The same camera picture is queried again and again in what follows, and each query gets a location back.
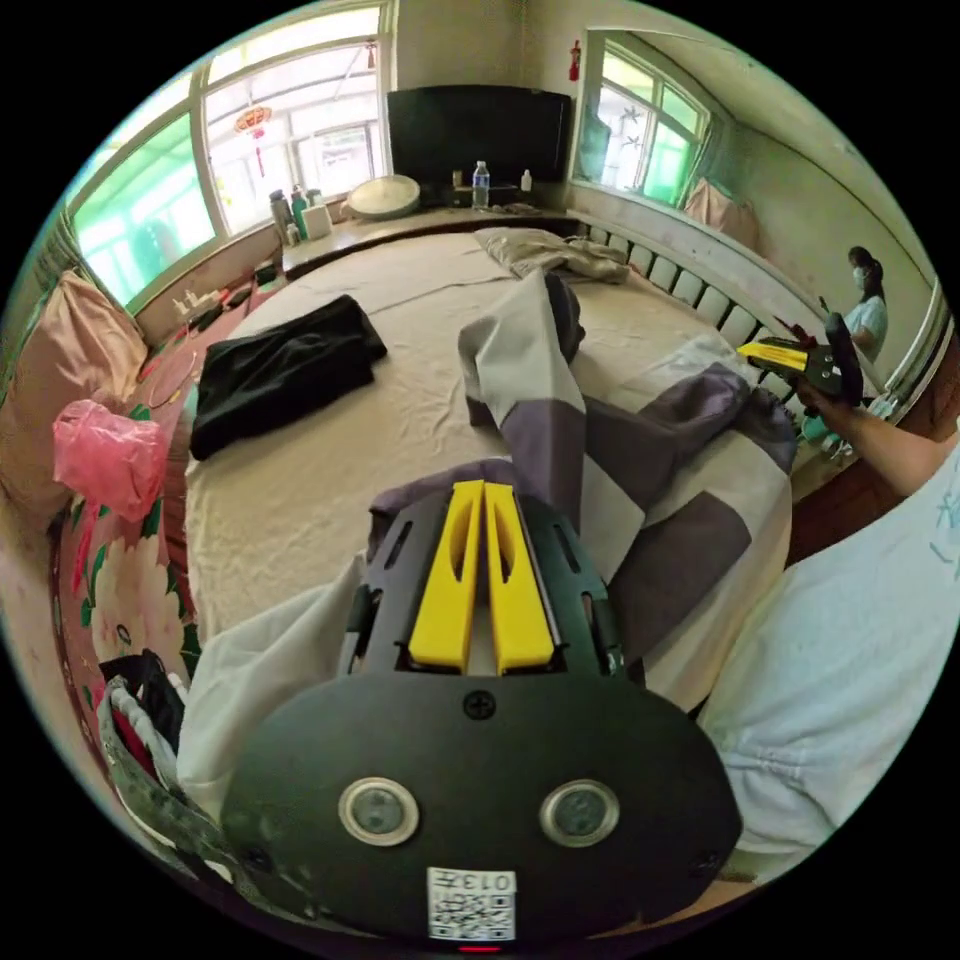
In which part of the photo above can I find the pink cloth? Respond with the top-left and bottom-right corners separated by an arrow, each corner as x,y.
683,176 -> 760,253

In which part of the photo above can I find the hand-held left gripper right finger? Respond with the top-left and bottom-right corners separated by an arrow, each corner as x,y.
484,482 -> 556,676

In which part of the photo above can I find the white and purple hoodie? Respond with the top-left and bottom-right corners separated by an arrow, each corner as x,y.
176,269 -> 800,820

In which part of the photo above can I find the person's right forearm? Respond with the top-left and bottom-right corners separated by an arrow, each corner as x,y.
836,404 -> 960,500

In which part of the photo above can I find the round white basin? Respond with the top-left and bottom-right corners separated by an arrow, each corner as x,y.
346,173 -> 422,222

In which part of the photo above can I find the person's right hand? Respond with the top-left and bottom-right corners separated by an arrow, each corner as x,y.
793,378 -> 860,430

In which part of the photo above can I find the black television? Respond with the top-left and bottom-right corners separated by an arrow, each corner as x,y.
386,84 -> 574,189

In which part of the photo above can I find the black garment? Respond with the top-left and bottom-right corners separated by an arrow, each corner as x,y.
188,293 -> 389,462

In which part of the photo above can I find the pink pillow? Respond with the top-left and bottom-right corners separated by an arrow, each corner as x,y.
0,269 -> 150,519

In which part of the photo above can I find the person's body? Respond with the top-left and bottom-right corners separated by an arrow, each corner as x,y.
693,359 -> 960,886

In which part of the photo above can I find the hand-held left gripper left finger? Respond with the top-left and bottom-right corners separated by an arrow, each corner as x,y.
408,480 -> 486,671

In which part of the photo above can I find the beige garment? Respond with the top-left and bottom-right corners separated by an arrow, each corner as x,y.
473,227 -> 633,286

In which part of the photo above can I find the large window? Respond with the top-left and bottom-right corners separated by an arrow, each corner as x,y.
63,3 -> 393,313

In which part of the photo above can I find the small window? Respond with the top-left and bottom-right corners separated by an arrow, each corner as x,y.
573,33 -> 715,213

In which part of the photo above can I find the pile of clothes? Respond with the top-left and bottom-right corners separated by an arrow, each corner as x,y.
95,649 -> 253,898

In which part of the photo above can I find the red hanging lantern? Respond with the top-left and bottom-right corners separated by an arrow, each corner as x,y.
233,104 -> 274,178

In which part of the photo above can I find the pink plastic bag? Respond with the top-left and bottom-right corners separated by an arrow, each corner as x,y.
52,398 -> 171,524

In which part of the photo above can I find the bed with beige sheet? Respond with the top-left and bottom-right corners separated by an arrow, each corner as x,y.
46,224 -> 826,759

